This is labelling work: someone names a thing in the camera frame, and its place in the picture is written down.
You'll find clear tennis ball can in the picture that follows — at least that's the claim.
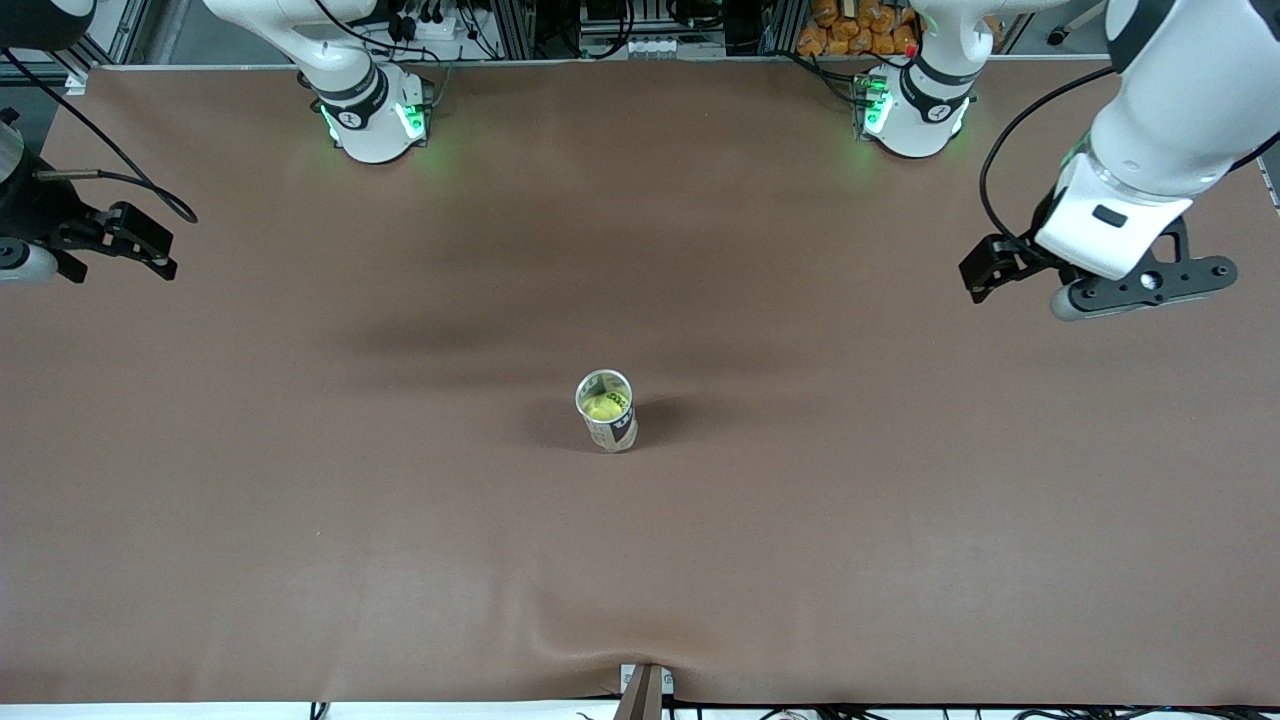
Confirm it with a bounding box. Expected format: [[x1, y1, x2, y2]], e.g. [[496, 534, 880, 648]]
[[575, 369, 639, 454]]

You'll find aluminium frame upright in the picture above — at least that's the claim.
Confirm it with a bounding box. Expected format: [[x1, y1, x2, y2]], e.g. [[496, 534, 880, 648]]
[[765, 0, 804, 56], [488, 0, 538, 61]]

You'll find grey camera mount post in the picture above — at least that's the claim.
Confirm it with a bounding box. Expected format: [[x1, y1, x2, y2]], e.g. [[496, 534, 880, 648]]
[[619, 663, 674, 720]]

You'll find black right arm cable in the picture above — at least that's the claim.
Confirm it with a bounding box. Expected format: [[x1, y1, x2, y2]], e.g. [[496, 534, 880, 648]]
[[0, 50, 199, 224]]

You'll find white power strip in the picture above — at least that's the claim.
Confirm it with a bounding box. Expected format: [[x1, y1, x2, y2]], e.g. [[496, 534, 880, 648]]
[[392, 8, 463, 43]]

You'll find aluminium frame profile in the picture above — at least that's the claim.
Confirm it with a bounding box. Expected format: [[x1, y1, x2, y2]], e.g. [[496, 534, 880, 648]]
[[60, 0, 151, 96]]

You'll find orange packaged snacks pile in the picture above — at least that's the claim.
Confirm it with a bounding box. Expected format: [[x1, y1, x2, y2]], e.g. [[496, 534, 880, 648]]
[[797, 0, 919, 58]]

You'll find brown table mat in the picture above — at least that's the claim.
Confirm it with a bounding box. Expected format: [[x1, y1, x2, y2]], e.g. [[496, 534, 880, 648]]
[[0, 55, 1280, 706]]

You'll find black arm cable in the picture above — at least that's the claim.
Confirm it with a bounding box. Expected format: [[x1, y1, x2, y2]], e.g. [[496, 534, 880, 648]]
[[0, 50, 199, 224], [978, 65, 1116, 246]]

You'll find grey chair leg with caster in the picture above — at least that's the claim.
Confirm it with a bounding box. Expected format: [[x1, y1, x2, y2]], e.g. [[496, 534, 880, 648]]
[[1045, 0, 1123, 47]]

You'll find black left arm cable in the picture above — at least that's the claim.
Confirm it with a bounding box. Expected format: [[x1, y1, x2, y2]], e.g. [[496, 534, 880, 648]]
[[978, 65, 1116, 246]]

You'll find white terminal block row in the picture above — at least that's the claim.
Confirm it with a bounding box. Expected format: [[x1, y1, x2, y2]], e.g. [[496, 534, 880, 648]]
[[578, 35, 728, 61]]

